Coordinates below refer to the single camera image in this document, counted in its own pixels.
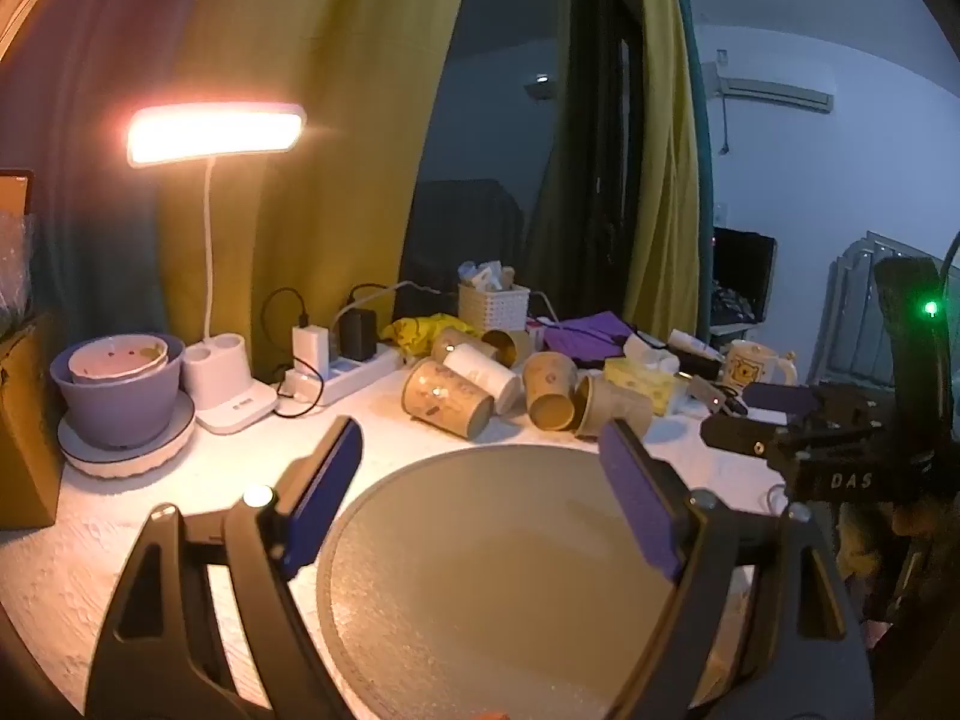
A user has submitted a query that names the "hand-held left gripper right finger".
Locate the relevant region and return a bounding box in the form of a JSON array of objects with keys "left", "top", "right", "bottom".
[{"left": 598, "top": 418, "right": 875, "bottom": 720}]

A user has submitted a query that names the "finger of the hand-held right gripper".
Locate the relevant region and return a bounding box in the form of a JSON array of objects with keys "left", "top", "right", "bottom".
[
  {"left": 701, "top": 414, "right": 796, "bottom": 462},
  {"left": 742, "top": 381, "right": 822, "bottom": 415}
]

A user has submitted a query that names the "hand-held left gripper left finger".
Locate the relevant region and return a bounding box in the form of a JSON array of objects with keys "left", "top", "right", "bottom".
[{"left": 84, "top": 414, "right": 365, "bottom": 720}]

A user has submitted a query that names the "large brown paper cup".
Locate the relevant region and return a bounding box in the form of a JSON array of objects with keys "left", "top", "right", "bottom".
[{"left": 401, "top": 358, "right": 495, "bottom": 440}]

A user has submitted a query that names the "white paper cup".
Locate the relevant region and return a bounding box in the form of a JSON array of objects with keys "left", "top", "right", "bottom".
[{"left": 443, "top": 343, "right": 524, "bottom": 416}]

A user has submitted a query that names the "white mug yellow print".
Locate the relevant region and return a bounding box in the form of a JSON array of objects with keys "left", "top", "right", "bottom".
[{"left": 721, "top": 340, "right": 798, "bottom": 392}]

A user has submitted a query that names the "white tube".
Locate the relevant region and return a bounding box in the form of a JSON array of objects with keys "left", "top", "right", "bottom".
[{"left": 667, "top": 328, "right": 725, "bottom": 362}]

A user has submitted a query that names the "yellow tissue pack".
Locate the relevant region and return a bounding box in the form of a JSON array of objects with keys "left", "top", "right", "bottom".
[{"left": 604, "top": 355, "right": 689, "bottom": 416}]

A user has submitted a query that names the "white power strip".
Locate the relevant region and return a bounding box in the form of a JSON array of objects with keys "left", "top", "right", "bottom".
[{"left": 279, "top": 343, "right": 407, "bottom": 411}]

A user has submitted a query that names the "black monitor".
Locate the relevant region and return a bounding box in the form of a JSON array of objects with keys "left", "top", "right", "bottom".
[{"left": 708, "top": 226, "right": 778, "bottom": 328}]

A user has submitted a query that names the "white charger plug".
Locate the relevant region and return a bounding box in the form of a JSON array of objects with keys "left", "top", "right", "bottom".
[{"left": 292, "top": 325, "right": 332, "bottom": 377}]

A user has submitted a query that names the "round grey tray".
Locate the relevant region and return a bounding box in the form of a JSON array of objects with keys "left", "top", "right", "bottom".
[{"left": 316, "top": 443, "right": 760, "bottom": 720}]

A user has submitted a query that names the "black power adapter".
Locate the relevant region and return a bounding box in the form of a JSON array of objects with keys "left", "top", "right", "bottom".
[{"left": 341, "top": 307, "right": 380, "bottom": 362}]

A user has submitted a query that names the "purple cloth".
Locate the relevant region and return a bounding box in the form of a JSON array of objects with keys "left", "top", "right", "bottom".
[{"left": 538, "top": 311, "right": 640, "bottom": 362}]

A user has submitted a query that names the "yellow cloth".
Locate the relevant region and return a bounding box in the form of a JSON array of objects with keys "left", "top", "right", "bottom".
[{"left": 379, "top": 313, "right": 481, "bottom": 355}]

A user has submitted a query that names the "white round saucer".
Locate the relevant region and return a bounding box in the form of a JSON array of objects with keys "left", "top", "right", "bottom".
[{"left": 58, "top": 390, "right": 197, "bottom": 479}]

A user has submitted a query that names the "purple flower pot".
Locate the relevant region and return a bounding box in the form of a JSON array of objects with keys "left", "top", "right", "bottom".
[{"left": 51, "top": 332, "right": 186, "bottom": 449}]

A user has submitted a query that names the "white woven basket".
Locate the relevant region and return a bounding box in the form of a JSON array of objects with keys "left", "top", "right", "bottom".
[{"left": 458, "top": 283, "right": 530, "bottom": 335}]

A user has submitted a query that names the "small pink bowl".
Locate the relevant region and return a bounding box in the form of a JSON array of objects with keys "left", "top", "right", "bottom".
[{"left": 69, "top": 337, "right": 170, "bottom": 386}]

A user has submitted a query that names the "narrow yellow curtain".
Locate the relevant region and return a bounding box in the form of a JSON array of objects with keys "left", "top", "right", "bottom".
[{"left": 621, "top": 0, "right": 703, "bottom": 325}]

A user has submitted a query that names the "white air conditioner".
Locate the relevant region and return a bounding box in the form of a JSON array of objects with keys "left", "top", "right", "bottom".
[{"left": 711, "top": 75, "right": 836, "bottom": 116}]

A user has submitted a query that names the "cardboard box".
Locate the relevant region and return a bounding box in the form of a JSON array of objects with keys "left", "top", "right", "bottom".
[{"left": 0, "top": 311, "right": 66, "bottom": 530}]

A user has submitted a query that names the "wide yellow curtain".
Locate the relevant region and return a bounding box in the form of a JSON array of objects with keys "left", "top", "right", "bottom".
[{"left": 146, "top": 0, "right": 481, "bottom": 342}]

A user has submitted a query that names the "white desk lamp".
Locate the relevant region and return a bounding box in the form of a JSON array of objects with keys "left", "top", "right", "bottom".
[{"left": 126, "top": 103, "right": 307, "bottom": 434}]

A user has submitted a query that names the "black cable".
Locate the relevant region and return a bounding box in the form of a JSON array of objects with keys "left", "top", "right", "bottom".
[{"left": 260, "top": 283, "right": 395, "bottom": 419}]

